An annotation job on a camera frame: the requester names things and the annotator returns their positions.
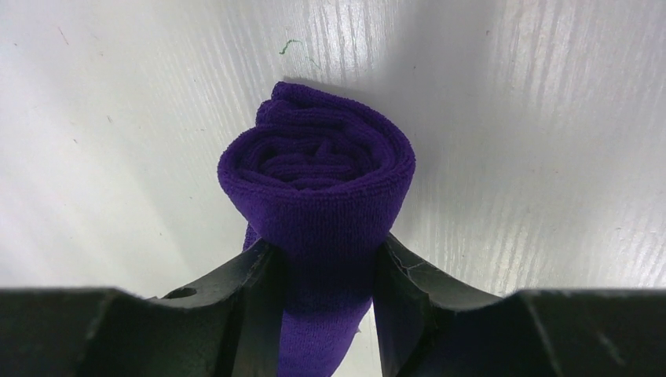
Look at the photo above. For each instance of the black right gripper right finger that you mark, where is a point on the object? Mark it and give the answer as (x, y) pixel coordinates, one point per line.
(431, 324)

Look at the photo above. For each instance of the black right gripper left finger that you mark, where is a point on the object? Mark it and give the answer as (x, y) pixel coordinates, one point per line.
(226, 323)

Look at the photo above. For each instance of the purple towel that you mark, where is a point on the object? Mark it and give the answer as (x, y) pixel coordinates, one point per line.
(322, 178)

